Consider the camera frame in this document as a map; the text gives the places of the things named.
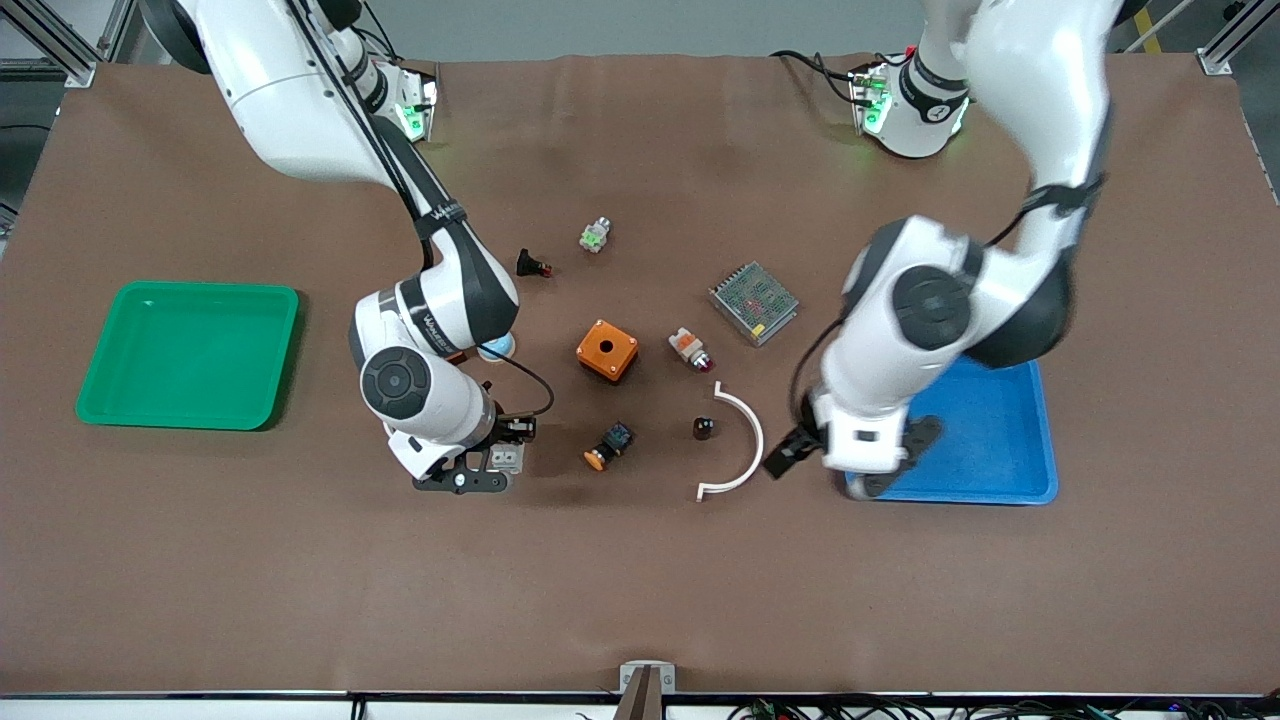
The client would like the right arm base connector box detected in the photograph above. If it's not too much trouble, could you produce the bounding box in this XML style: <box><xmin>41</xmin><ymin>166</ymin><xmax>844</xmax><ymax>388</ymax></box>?
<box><xmin>398</xmin><ymin>64</ymin><xmax>442</xmax><ymax>143</ymax></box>

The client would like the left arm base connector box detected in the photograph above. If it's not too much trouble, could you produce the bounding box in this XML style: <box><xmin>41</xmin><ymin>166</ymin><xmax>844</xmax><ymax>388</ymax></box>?
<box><xmin>848</xmin><ymin>64</ymin><xmax>893</xmax><ymax>137</ymax></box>

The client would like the orange blue push button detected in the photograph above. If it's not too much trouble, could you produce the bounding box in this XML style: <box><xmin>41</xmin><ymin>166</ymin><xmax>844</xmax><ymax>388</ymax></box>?
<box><xmin>582</xmin><ymin>420</ymin><xmax>635</xmax><ymax>473</ymax></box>

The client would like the orange button box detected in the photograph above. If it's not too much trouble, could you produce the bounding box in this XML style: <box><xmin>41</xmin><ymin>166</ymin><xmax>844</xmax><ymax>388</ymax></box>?
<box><xmin>575</xmin><ymin>318</ymin><xmax>641</xmax><ymax>386</ymax></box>

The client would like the metal mesh power supply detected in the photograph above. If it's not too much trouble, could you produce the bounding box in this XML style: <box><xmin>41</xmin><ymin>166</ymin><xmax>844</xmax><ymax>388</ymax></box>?
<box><xmin>707</xmin><ymin>260</ymin><xmax>801</xmax><ymax>349</ymax></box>

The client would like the blue plastic tray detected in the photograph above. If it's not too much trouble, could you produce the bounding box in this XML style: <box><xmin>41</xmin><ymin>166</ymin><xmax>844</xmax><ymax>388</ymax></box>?
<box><xmin>845</xmin><ymin>360</ymin><xmax>1060</xmax><ymax>506</ymax></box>

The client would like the orange white red indicator lamp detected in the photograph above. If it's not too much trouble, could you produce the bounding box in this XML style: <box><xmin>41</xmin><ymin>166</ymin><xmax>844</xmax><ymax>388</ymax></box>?
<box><xmin>667</xmin><ymin>325</ymin><xmax>716</xmax><ymax>375</ymax></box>

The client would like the brown table cover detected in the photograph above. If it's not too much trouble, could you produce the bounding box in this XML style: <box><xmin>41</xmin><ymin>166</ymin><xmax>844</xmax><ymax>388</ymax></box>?
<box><xmin>0</xmin><ymin>52</ymin><xmax>1280</xmax><ymax>697</ymax></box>

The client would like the green plastic tray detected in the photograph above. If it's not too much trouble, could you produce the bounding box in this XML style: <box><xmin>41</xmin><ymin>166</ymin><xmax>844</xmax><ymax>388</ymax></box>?
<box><xmin>76</xmin><ymin>282</ymin><xmax>301</xmax><ymax>432</ymax></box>

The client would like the large white curved bracket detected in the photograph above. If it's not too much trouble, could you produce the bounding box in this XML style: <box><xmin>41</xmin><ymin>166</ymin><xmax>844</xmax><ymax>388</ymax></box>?
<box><xmin>695</xmin><ymin>380</ymin><xmax>767</xmax><ymax>503</ymax></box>

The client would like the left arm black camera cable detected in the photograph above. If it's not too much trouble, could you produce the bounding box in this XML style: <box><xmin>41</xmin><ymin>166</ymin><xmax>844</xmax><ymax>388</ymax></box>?
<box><xmin>789</xmin><ymin>318</ymin><xmax>853</xmax><ymax>433</ymax></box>

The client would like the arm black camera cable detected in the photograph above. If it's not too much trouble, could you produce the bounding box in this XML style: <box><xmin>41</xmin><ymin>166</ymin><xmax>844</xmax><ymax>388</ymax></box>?
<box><xmin>478</xmin><ymin>354</ymin><xmax>557</xmax><ymax>418</ymax></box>
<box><xmin>789</xmin><ymin>318</ymin><xmax>853</xmax><ymax>433</ymax></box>

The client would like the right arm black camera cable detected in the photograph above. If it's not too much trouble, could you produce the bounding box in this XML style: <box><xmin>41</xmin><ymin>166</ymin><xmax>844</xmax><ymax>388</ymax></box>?
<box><xmin>478</xmin><ymin>354</ymin><xmax>557</xmax><ymax>418</ymax></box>

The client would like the grey metal edge bracket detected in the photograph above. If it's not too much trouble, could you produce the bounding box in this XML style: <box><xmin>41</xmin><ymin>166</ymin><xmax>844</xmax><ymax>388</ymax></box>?
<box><xmin>618</xmin><ymin>660</ymin><xmax>678</xmax><ymax>694</ymax></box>

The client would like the left arm base black cable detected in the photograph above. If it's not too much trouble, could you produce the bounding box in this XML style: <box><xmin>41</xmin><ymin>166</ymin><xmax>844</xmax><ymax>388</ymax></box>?
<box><xmin>769</xmin><ymin>46</ymin><xmax>916</xmax><ymax>103</ymax></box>

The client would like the arm base black cable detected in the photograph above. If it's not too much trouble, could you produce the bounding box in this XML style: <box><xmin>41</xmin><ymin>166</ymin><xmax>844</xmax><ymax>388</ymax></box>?
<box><xmin>355</xmin><ymin>0</ymin><xmax>443</xmax><ymax>86</ymax></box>
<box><xmin>769</xmin><ymin>46</ymin><xmax>916</xmax><ymax>103</ymax></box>

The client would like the right arm base black cable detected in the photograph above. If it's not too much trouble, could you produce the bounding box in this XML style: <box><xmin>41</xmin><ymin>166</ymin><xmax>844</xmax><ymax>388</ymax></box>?
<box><xmin>355</xmin><ymin>0</ymin><xmax>443</xmax><ymax>86</ymax></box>

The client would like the aluminium frame profile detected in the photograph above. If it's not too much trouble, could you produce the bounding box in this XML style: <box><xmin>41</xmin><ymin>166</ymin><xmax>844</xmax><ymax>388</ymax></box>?
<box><xmin>0</xmin><ymin>0</ymin><xmax>138</xmax><ymax>88</ymax></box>
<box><xmin>1197</xmin><ymin>0</ymin><xmax>1280</xmax><ymax>78</ymax></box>

